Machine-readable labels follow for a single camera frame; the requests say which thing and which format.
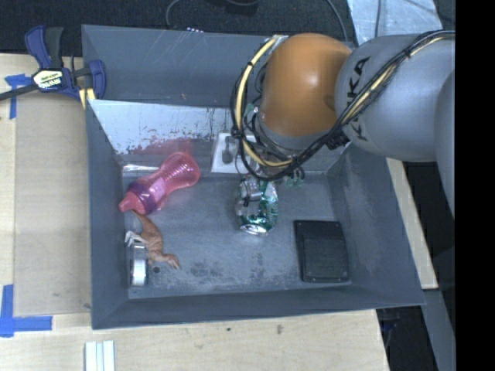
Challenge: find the pale flat board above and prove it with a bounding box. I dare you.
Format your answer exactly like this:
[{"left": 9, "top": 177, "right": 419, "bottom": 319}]
[{"left": 13, "top": 97, "right": 94, "bottom": 318}]

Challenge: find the orange-brown toy dinosaur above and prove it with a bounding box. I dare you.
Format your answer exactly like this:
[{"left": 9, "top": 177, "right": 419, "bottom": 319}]
[{"left": 124, "top": 210, "right": 181, "bottom": 271}]

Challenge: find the black flat box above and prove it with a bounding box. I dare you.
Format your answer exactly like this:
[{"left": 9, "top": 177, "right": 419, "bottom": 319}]
[{"left": 292, "top": 219, "right": 351, "bottom": 284}]

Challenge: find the grey metal bin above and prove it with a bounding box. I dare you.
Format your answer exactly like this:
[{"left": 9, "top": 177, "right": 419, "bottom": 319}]
[{"left": 80, "top": 24, "right": 427, "bottom": 330}]

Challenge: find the crushed green can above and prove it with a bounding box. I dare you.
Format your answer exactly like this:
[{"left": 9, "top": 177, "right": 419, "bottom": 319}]
[{"left": 234, "top": 177, "right": 280, "bottom": 237}]

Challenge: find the pink plastic bottle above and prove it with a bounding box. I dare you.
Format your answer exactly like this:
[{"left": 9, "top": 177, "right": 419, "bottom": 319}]
[{"left": 118, "top": 151, "right": 202, "bottom": 215}]

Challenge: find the clear plastic packet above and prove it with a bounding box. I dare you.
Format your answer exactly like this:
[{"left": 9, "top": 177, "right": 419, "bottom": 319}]
[{"left": 210, "top": 131, "right": 253, "bottom": 175}]

